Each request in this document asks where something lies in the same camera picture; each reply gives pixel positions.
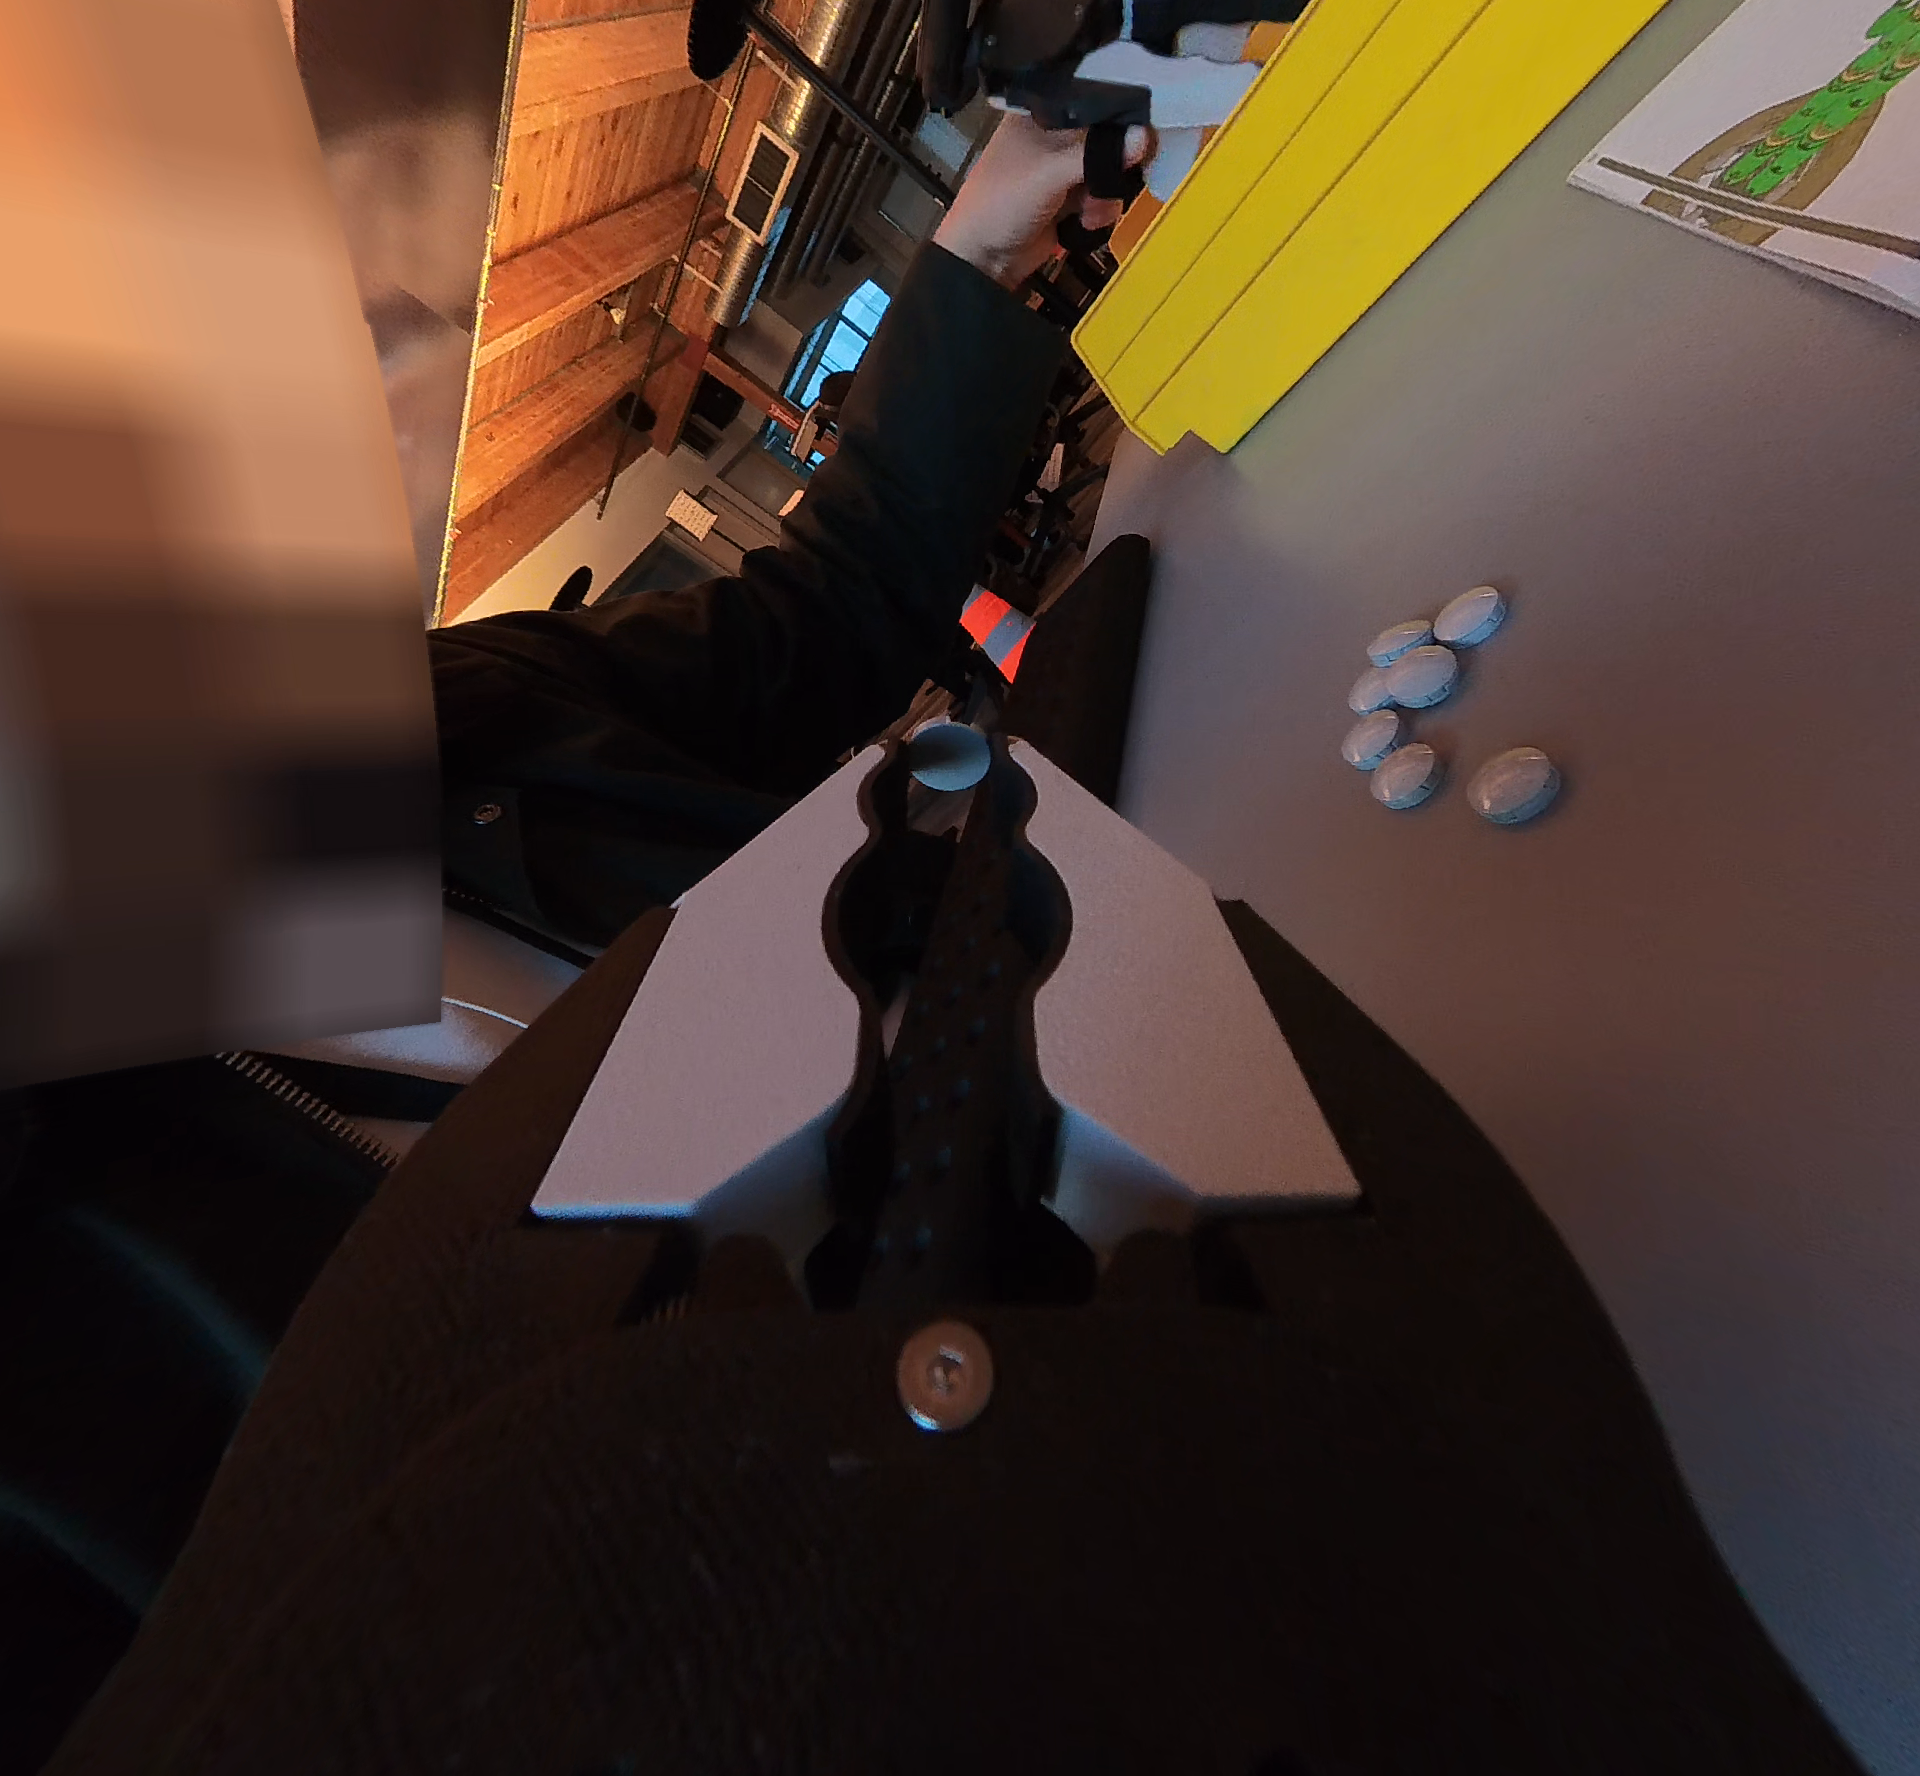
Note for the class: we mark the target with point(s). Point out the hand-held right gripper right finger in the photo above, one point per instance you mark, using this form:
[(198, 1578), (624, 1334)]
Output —
[(1172, 1055)]

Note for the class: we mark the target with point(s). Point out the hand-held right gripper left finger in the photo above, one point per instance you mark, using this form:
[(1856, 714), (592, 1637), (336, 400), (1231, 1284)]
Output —
[(707, 1055)]

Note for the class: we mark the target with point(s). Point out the small grey round stud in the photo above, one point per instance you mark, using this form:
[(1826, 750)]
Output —
[(950, 756)]

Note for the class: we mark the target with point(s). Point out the pile of grey round pieces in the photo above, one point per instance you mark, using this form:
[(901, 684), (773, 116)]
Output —
[(1419, 680)]

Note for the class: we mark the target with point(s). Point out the person's left forearm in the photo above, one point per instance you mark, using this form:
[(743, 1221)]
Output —
[(913, 441)]

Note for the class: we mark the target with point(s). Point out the grey desk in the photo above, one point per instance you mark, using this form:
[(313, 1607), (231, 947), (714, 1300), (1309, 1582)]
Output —
[(1620, 1132)]

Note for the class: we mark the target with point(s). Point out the person's left hand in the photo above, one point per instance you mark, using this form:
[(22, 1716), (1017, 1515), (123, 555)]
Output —
[(1013, 200)]

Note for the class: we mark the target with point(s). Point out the white air vent grille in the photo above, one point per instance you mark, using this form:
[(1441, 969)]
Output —
[(761, 178)]

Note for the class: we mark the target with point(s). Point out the yellow tray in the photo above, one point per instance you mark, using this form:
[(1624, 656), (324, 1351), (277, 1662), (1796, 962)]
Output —
[(1396, 142)]

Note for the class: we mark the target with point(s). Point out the arched window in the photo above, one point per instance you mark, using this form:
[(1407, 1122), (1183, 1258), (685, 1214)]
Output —
[(842, 337)]

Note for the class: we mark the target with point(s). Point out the orange and grey object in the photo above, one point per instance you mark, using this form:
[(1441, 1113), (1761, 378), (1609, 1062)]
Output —
[(996, 631)]

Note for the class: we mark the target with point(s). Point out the illustrated instruction booklet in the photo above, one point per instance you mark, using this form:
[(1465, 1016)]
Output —
[(1784, 113)]

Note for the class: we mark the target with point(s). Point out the silver ventilation duct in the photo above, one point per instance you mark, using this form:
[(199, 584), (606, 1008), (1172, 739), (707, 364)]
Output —
[(838, 52)]

